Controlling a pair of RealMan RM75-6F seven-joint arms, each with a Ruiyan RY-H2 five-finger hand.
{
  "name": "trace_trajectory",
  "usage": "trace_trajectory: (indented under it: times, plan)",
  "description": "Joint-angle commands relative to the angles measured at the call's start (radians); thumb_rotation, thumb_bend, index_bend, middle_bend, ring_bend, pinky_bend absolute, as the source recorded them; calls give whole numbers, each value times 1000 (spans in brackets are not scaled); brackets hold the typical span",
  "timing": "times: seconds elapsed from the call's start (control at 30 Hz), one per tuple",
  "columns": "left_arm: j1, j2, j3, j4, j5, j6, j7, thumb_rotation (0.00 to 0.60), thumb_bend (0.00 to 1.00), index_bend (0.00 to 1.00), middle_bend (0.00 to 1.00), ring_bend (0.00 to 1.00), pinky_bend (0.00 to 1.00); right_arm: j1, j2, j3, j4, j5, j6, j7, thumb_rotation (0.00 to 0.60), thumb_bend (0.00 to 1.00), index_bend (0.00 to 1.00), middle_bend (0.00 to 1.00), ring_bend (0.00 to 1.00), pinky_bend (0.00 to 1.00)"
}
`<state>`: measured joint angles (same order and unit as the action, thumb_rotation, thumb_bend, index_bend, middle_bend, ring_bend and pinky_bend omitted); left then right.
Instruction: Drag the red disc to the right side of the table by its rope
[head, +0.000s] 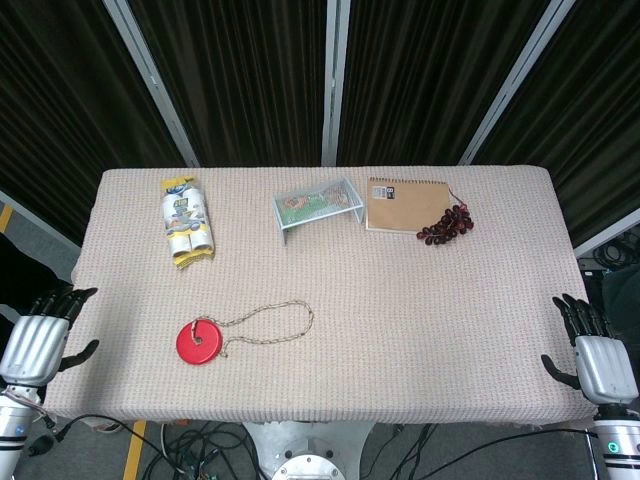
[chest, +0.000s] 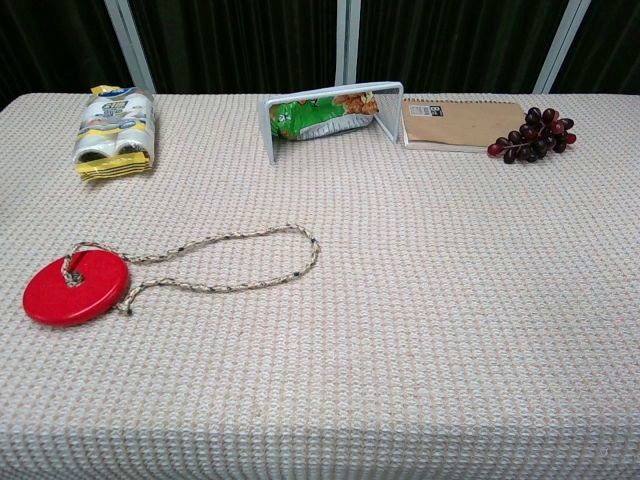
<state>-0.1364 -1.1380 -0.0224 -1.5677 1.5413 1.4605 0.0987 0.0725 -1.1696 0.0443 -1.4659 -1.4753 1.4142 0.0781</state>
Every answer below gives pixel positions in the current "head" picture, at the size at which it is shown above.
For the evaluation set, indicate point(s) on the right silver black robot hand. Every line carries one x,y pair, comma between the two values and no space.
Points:
600,365

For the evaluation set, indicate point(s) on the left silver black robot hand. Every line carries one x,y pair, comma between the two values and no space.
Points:
31,345

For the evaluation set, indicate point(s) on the red disc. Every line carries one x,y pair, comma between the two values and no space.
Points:
200,342

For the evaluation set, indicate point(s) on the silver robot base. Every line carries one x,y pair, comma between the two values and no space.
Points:
307,450

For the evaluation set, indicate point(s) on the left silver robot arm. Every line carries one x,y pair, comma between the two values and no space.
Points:
12,425

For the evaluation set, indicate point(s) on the yellow white snack package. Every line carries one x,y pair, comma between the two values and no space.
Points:
187,222

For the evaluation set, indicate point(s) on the dark red grape bunch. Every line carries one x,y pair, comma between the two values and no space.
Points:
449,224

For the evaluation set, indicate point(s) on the brown spiral notebook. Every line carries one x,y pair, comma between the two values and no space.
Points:
407,206

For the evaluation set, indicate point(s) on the beige woven tablecloth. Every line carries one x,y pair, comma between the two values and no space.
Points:
325,300

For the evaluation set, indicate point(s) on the black curtain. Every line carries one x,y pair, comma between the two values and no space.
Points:
250,75

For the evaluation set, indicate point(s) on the grey metal frame post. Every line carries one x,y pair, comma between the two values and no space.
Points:
150,80
334,80
515,80

